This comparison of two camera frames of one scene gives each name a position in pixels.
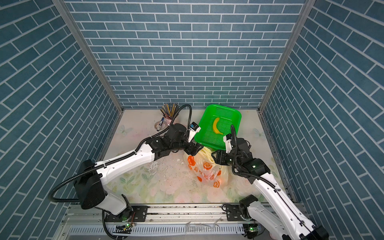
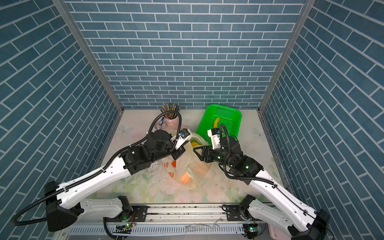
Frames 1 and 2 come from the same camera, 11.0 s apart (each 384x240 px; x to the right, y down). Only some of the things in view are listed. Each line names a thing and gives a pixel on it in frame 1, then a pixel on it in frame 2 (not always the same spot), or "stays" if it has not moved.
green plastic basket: x=216 y=122 stays
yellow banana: x=215 y=126 stays
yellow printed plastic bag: x=206 y=169 → x=189 y=169
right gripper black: x=221 y=154 stays
